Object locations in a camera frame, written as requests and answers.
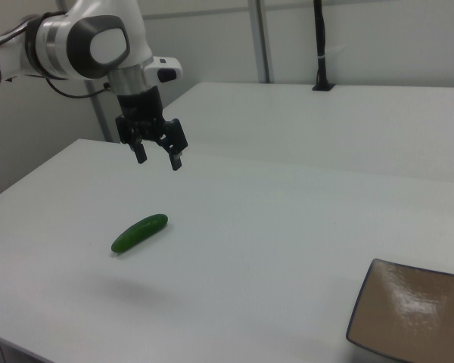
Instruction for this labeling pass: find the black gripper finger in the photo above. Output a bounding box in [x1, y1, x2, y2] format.
[157, 118, 189, 172]
[115, 114, 149, 165]

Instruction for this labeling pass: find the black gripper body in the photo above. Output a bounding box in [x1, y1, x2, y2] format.
[116, 86, 172, 142]

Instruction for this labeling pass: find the green cucumber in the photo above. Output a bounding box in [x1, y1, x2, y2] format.
[110, 213, 169, 254]

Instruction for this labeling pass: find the brown square ceramic plate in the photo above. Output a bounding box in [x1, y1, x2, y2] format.
[345, 258, 454, 363]

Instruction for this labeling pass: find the black pole with base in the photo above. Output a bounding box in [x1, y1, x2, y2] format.
[311, 0, 336, 92]

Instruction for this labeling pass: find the grey metal frame post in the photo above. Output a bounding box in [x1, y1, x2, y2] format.
[84, 79, 114, 144]
[247, 0, 271, 84]

